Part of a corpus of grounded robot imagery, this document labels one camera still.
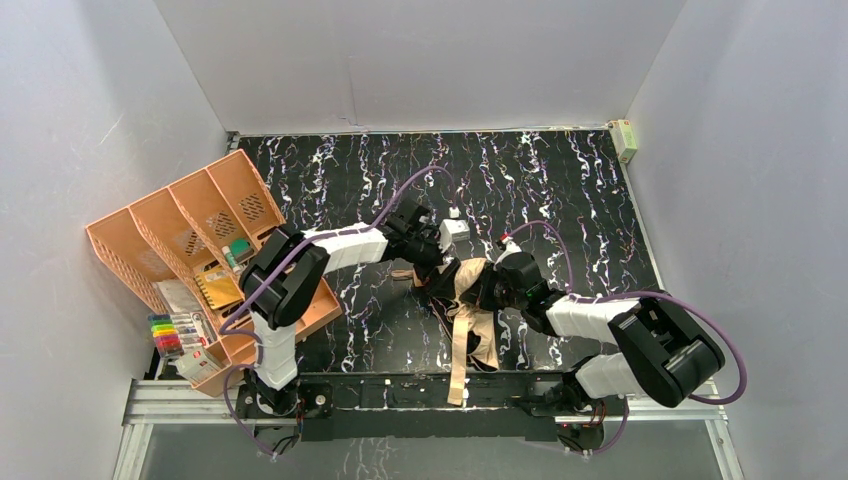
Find beige and black folding umbrella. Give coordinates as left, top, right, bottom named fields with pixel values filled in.
left=428, top=257, right=500, bottom=406

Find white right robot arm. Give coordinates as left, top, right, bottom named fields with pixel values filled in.
left=461, top=252, right=726, bottom=408

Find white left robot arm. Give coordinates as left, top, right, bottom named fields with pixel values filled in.
left=239, top=199, right=468, bottom=414

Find green eraser block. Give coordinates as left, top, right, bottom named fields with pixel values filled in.
left=229, top=238, right=254, bottom=263

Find white green box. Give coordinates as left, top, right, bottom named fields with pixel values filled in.
left=609, top=119, right=638, bottom=163

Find glue stick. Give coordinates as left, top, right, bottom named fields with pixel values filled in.
left=221, top=246, right=240, bottom=273

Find yellow spiral notebook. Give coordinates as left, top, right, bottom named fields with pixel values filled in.
left=194, top=265, right=242, bottom=310

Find orange plastic desk organizer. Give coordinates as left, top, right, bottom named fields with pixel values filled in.
left=86, top=148, right=344, bottom=399

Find small white red box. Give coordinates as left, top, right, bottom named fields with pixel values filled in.
left=175, top=348, right=223, bottom=385

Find coloured marker set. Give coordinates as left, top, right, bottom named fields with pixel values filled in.
left=147, top=311, right=217, bottom=359

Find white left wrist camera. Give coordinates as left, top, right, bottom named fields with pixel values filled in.
left=439, top=207, right=470, bottom=252

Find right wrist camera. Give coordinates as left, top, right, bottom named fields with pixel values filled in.
left=495, top=234, right=522, bottom=264

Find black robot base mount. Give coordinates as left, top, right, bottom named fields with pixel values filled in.
left=232, top=371, right=607, bottom=450

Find aluminium frame rail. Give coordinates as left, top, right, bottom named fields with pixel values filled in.
left=112, top=380, right=744, bottom=479

